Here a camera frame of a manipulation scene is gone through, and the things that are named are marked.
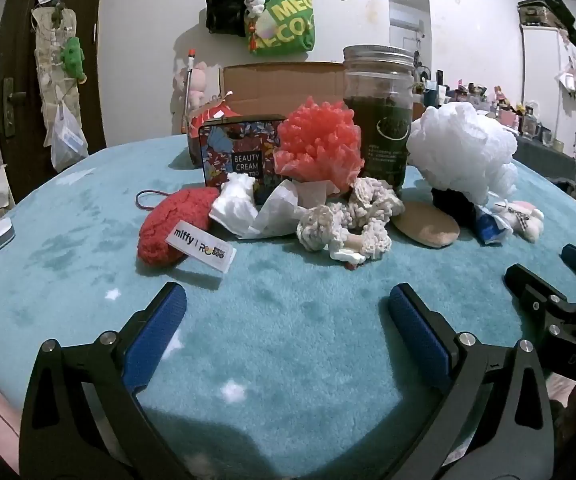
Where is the dark camouflage bag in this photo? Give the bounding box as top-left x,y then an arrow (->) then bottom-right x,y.
518,0 -> 576,26

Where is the green plush toy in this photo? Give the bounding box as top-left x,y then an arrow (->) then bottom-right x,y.
62,36 -> 88,83

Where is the black bag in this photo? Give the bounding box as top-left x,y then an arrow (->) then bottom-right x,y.
204,0 -> 251,37

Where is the green tote bag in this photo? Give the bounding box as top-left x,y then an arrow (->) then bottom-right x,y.
245,0 -> 316,57

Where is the beige hanging fabric organizer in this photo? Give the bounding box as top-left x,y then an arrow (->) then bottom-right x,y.
32,2 -> 86,126

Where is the coral red foam net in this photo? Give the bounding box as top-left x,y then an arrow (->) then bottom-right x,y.
274,96 -> 366,196

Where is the white tissue paper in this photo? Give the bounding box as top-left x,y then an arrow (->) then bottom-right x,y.
238,180 -> 339,241

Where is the cardboard box red lining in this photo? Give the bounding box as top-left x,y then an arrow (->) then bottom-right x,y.
188,62 -> 353,171

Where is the white plush bag charm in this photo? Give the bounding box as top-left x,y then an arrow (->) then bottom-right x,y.
244,0 -> 269,53

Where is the cream crochet scrunchie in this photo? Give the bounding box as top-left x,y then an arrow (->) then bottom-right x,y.
297,177 -> 406,266

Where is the brown wooden door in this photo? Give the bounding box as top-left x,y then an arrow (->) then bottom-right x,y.
0,0 -> 108,206

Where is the metal door handle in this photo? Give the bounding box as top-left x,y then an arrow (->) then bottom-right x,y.
2,77 -> 18,137

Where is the floral print tin box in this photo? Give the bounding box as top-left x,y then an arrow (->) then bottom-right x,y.
199,116 -> 289,196

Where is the white fabric wardrobe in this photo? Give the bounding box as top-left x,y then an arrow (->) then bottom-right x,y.
518,0 -> 576,151

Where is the large glass jar silver lid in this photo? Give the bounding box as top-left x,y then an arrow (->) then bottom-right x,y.
343,45 -> 415,196

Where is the red knitted pad white tag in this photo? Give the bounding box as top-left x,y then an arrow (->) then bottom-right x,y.
138,187 -> 236,273

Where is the pink plush pig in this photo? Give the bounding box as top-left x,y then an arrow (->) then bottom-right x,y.
173,62 -> 209,106

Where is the black fuzzy scrunchie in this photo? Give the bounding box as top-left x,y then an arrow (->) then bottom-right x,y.
430,187 -> 479,228

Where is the white cotton cloth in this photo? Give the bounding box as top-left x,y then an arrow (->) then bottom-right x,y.
210,172 -> 259,236

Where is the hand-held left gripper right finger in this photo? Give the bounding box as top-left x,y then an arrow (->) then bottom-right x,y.
389,282 -> 555,480

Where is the white mesh bath pouf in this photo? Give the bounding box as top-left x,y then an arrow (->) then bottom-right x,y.
407,101 -> 519,206

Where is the clear plastic bag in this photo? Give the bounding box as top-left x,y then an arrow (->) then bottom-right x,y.
50,100 -> 90,173

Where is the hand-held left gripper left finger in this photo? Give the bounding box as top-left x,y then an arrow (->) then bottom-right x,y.
19,281 -> 189,480

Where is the beige round powder puff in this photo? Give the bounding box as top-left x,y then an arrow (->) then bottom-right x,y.
392,202 -> 461,247

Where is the white plush toy keychain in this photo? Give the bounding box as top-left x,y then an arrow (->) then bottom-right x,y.
493,200 -> 545,243

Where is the white air conditioner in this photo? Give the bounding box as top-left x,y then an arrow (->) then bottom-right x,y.
390,12 -> 426,31

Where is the grey cloth covered desk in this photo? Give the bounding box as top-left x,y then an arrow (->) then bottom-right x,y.
413,95 -> 576,186

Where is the blue tissue packet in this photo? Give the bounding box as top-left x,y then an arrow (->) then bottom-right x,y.
473,205 -> 514,246

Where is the clutter of cosmetics bottles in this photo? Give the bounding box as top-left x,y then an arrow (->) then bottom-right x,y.
413,67 -> 569,151

